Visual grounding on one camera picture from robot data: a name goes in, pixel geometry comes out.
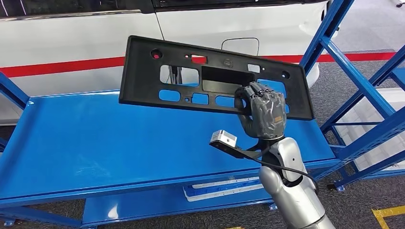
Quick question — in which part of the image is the blue steel shelf rack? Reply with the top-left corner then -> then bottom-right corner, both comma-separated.
0,0 -> 405,229

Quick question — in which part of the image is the black tripod stand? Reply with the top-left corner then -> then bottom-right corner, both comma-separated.
168,65 -> 183,85

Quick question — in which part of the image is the black plastic plate part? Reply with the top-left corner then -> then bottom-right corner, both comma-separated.
118,35 -> 315,121

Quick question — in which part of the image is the white ribbed board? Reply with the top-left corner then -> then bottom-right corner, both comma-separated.
333,88 -> 405,173

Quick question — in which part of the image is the white blue flat panel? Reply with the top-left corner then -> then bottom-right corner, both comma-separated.
182,176 -> 265,203

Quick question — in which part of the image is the white car red stripe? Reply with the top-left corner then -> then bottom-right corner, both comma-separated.
0,0 -> 338,127

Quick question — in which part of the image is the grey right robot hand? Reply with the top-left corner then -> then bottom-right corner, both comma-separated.
234,81 -> 288,140

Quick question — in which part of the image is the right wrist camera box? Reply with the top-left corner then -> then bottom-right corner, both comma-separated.
209,129 -> 238,152

